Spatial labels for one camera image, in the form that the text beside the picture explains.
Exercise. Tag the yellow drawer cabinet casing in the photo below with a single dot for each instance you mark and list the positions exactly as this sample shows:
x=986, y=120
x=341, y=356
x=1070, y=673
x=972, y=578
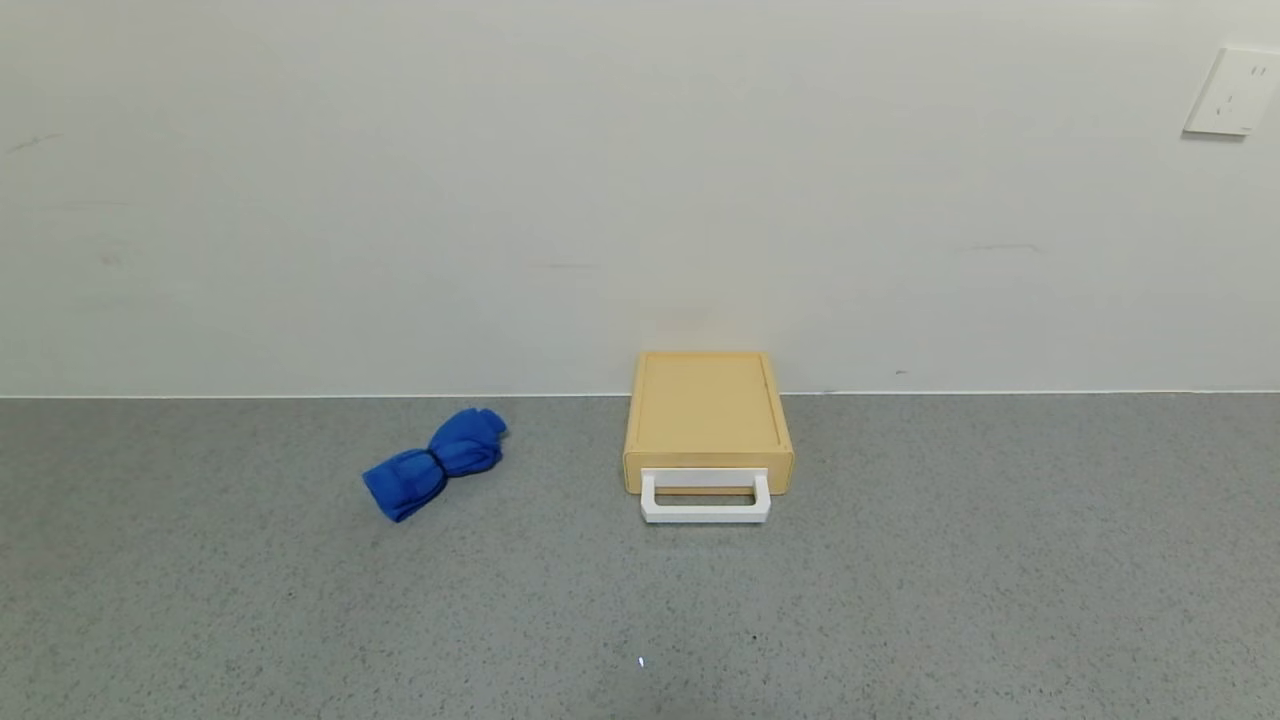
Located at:
x=705, y=405

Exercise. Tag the blue crumpled cloth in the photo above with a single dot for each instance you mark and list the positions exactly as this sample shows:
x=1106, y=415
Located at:
x=440, y=462

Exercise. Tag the white wall socket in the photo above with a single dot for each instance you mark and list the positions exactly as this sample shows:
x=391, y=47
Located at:
x=1232, y=92

